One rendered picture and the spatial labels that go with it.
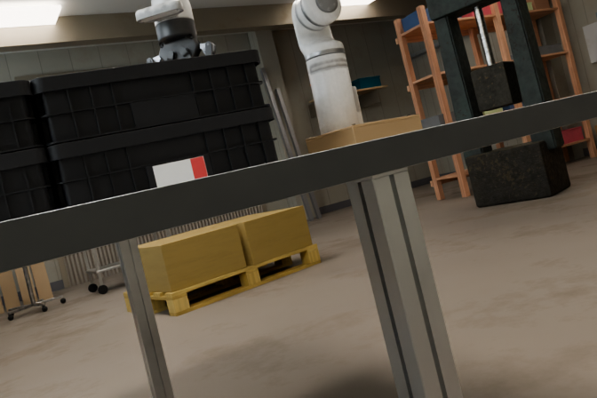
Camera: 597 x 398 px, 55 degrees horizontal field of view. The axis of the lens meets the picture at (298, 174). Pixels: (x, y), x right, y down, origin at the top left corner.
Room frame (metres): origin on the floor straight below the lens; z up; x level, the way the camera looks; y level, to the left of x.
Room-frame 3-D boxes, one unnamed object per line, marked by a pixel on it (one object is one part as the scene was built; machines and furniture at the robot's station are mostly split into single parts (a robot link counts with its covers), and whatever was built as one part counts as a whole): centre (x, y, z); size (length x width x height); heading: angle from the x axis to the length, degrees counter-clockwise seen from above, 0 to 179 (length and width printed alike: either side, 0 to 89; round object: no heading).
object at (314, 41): (1.32, -0.12, 1.00); 0.09 x 0.09 x 0.17; 25
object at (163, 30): (1.11, 0.16, 0.98); 0.08 x 0.08 x 0.09
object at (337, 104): (1.32, -0.12, 0.84); 0.09 x 0.09 x 0.17; 29
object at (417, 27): (7.59, -2.79, 1.19); 2.60 x 0.69 x 2.38; 121
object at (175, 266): (4.44, 0.75, 0.23); 1.34 x 0.98 x 0.47; 123
